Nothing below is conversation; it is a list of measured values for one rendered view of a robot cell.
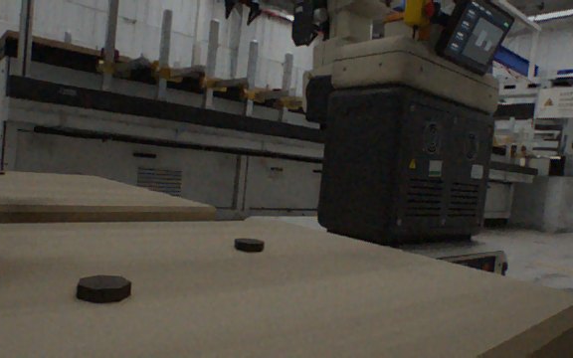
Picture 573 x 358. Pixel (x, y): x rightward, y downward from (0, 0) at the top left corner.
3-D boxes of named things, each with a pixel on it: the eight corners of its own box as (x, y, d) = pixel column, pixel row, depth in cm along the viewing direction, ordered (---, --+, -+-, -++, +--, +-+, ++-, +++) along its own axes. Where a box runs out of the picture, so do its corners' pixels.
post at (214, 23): (210, 115, 221) (220, 19, 219) (204, 114, 219) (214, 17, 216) (207, 115, 224) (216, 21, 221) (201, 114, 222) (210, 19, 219)
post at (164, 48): (163, 112, 205) (173, 9, 203) (156, 111, 203) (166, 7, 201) (160, 112, 208) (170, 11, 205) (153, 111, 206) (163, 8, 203)
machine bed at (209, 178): (508, 226, 513) (518, 152, 508) (-9, 245, 185) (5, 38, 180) (455, 217, 566) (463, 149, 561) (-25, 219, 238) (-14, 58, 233)
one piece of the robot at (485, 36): (483, 95, 135) (523, 23, 126) (419, 71, 112) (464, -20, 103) (454, 83, 142) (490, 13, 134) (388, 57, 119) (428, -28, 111)
